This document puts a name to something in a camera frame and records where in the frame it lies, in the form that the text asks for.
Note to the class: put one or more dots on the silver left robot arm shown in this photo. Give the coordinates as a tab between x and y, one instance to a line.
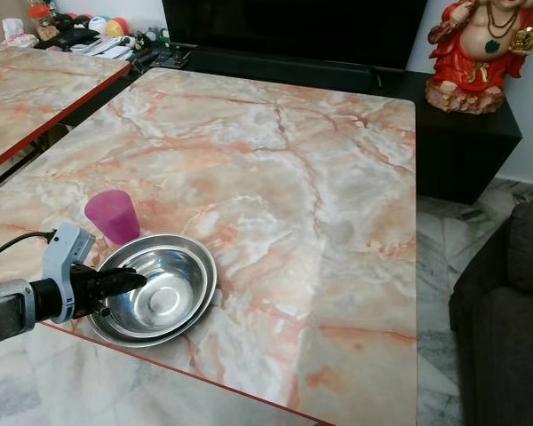
9	311

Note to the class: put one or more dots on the black pouch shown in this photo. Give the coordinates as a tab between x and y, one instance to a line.
75	38

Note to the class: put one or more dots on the white box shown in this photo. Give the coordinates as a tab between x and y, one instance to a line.
114	48

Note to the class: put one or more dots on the red laughing Buddha statue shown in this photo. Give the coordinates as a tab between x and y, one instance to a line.
475	60

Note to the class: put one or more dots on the orange round toy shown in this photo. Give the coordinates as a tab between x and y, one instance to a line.
119	27

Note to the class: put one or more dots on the pink plastic cup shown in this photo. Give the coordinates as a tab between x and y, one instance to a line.
113	216

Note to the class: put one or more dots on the white pink tissue pack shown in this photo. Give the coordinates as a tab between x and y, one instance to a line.
16	33

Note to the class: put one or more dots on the black mouse figure toy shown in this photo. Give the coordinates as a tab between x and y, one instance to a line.
78	22

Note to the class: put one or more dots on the stainless steel bowl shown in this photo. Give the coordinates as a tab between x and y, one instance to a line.
169	302

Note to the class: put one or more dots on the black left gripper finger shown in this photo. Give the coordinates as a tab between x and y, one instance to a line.
125	277
123	290

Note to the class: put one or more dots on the black television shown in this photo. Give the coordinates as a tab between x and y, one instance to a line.
293	31

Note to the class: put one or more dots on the jar with red lid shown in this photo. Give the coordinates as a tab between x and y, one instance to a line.
42	19

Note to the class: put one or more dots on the dark grey sofa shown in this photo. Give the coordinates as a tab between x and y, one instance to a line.
506	328

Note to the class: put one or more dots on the white and blue round toy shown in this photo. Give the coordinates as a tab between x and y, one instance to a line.
99	25

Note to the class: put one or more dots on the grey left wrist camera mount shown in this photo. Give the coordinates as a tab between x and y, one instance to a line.
67	251

